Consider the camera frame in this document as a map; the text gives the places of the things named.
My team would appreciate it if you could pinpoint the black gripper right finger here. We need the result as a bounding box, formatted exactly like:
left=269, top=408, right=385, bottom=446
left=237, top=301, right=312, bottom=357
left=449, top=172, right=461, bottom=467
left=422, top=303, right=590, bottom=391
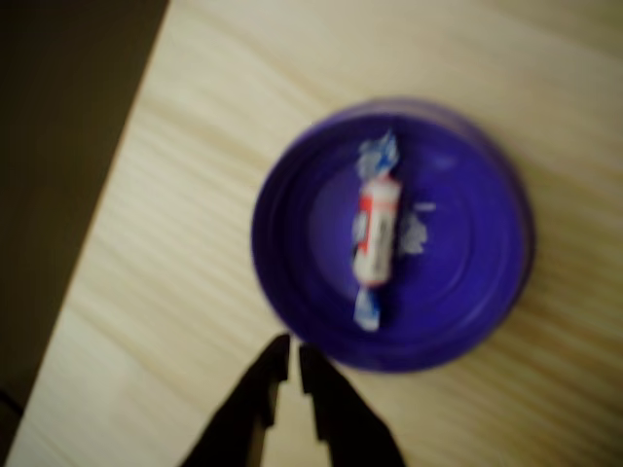
left=298, top=343, right=408, bottom=467

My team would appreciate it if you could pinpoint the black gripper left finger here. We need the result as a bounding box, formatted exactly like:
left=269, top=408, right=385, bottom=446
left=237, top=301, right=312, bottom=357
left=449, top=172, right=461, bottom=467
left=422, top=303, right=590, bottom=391
left=177, top=333, right=292, bottom=467

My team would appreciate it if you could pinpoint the white blue candy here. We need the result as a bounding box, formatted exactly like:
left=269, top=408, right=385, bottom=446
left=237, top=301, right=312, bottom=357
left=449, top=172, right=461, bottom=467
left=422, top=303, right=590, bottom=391
left=348, top=126, right=429, bottom=334

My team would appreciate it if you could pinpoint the purple bowl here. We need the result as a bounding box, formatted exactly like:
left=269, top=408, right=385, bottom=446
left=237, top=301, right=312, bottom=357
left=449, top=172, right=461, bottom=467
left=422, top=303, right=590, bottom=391
left=249, top=95, right=537, bottom=375

